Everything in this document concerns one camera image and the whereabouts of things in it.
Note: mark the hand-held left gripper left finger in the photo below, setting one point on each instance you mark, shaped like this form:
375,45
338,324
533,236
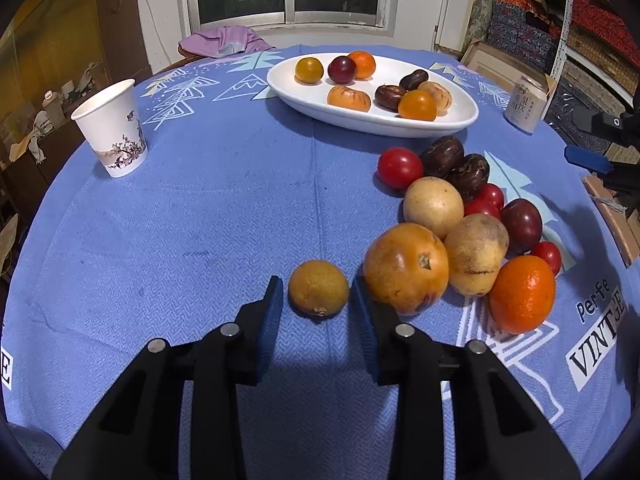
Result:
270,330

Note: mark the pale yellow passion fruit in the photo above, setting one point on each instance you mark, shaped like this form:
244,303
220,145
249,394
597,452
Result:
433,206

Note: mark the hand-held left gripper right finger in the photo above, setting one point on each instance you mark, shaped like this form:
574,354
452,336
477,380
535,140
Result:
367,332

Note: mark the wooden chair with purple cloth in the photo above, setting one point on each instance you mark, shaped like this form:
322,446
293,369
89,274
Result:
185,54

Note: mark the wooden glass door cabinet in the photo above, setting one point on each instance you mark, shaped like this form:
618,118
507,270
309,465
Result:
65,35

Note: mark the white oval plate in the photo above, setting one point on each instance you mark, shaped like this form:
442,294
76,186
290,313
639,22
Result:
350,120

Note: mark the white pipe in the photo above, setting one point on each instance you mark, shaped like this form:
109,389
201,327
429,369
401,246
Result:
436,37

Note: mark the white metal shelf rack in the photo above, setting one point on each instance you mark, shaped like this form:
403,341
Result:
567,35

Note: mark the blue printed tablecloth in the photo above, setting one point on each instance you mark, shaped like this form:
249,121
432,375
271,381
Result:
200,220

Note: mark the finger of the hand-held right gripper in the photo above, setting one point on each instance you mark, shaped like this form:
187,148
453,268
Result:
615,124
587,157

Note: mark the orange mandarin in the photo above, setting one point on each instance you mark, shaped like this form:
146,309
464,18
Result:
522,294
365,62

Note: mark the small mustard yellow citrus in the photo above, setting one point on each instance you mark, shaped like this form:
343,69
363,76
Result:
318,287

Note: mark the striped orange passion fruit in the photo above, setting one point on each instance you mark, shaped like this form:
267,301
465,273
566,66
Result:
349,97

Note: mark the tan spotted passion fruit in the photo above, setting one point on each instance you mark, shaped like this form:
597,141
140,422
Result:
475,253

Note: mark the red tomato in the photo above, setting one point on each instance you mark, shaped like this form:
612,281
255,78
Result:
399,167
492,195
546,256
480,208

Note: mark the purple cloth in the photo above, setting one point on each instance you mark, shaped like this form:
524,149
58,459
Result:
220,40

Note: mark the white beverage can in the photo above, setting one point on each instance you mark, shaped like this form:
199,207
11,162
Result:
525,105

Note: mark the mottled green board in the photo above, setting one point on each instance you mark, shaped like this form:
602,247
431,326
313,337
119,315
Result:
480,0

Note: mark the orange tan passion fruit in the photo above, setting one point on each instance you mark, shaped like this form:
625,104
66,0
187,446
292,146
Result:
442,95

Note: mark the wooden picture frame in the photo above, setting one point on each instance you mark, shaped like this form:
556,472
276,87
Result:
492,60

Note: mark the dark purple plum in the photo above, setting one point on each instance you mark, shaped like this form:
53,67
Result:
521,225
342,69

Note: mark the large tan passion fruit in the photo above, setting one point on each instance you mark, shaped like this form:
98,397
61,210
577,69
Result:
405,275

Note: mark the white floral paper cup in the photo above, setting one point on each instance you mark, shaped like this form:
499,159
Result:
117,125

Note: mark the stack of patterned gift boxes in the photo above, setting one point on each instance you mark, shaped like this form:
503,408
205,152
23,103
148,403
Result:
525,15

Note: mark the orange yellow tomato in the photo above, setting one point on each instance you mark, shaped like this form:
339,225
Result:
417,105
308,70

